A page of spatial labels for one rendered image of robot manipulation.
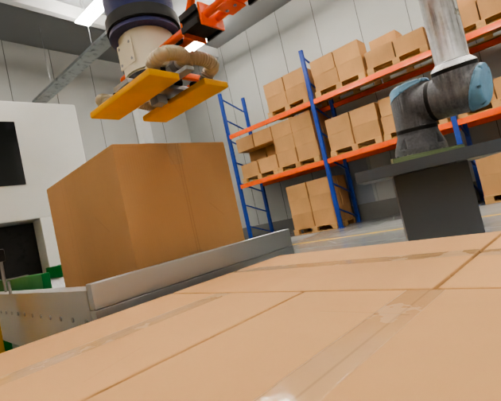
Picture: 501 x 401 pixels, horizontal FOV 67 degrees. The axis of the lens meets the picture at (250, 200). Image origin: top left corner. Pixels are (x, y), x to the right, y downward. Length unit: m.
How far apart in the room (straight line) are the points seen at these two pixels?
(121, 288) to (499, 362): 0.78
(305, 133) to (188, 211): 8.12
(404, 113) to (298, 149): 7.76
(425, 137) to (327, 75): 7.58
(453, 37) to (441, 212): 0.59
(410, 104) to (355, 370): 1.32
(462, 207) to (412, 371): 1.24
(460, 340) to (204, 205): 0.94
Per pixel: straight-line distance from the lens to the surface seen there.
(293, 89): 9.46
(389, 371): 0.32
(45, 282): 1.66
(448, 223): 1.52
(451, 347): 0.35
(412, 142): 1.56
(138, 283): 0.96
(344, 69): 8.90
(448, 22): 1.55
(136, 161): 1.10
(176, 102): 1.27
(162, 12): 1.27
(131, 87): 1.11
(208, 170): 1.23
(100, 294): 0.93
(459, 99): 1.51
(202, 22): 1.07
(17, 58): 11.58
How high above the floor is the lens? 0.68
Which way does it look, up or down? 3 degrees up
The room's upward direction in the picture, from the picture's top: 12 degrees counter-clockwise
